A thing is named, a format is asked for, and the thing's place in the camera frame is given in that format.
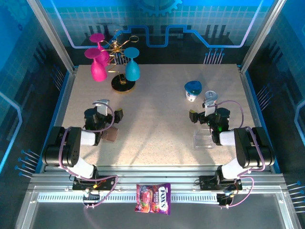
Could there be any small pink can silver lid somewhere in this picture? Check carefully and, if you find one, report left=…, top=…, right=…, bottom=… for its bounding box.
left=204, top=90, right=219, bottom=105

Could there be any white cup with blue lid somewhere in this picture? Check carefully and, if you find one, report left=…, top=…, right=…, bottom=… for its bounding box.
left=184, top=80, right=203, bottom=103

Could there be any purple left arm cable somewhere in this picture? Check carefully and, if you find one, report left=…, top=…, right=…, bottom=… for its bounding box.
left=58, top=102, right=119, bottom=209

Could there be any aluminium frame post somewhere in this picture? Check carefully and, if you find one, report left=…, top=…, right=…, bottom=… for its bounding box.
left=26, top=0, right=77, bottom=74
left=239, top=0, right=288, bottom=74

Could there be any teal wine glass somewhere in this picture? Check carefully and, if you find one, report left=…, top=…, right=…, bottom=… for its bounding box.
left=123, top=46, right=141, bottom=82

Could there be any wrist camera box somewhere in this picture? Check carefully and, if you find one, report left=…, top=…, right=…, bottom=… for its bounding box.
left=202, top=99, right=217, bottom=117
left=92, top=99, right=111, bottom=117

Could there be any purple fox's candy bag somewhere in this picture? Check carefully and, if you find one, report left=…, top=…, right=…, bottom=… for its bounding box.
left=134, top=182, right=172, bottom=216

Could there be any aluminium frame cross rail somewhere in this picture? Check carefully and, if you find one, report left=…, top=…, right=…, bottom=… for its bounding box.
left=28, top=164, right=286, bottom=193

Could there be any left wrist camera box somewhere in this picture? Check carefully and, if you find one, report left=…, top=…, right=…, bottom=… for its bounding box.
left=92, top=99, right=111, bottom=117

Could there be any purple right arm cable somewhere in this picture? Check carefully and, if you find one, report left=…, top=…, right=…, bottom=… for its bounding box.
left=214, top=100, right=265, bottom=209

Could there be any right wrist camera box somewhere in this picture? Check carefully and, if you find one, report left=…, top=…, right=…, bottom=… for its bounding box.
left=202, top=99, right=217, bottom=117

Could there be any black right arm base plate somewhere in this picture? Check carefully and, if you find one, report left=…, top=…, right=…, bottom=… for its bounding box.
left=199, top=175, right=243, bottom=191

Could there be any slotted white cable duct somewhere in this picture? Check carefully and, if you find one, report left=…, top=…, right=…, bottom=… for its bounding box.
left=37, top=192, right=220, bottom=204

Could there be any gold wire glass rack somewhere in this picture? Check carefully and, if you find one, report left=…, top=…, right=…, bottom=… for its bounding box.
left=101, top=29, right=140, bottom=94

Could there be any aluminium table side rail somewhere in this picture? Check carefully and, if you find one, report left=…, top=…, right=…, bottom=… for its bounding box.
left=44, top=66, right=79, bottom=172
left=238, top=66, right=275, bottom=172

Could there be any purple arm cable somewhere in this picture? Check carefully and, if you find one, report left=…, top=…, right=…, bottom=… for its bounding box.
left=214, top=100, right=265, bottom=209
left=58, top=102, right=119, bottom=209

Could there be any brown leather card holder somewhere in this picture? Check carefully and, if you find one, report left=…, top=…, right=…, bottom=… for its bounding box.
left=101, top=127, right=119, bottom=143

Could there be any small black connector box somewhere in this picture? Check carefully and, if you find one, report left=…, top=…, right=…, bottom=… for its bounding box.
left=82, top=190, right=101, bottom=203
left=216, top=193, right=235, bottom=207

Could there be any pink wine glass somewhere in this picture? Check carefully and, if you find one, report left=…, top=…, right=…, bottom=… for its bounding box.
left=89, top=32, right=111, bottom=68
left=84, top=47, right=108, bottom=83

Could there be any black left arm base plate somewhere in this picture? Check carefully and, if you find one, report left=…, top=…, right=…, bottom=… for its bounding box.
left=72, top=175, right=118, bottom=191

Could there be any clear acrylic tray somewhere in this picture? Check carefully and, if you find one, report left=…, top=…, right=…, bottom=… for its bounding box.
left=192, top=128, right=214, bottom=150

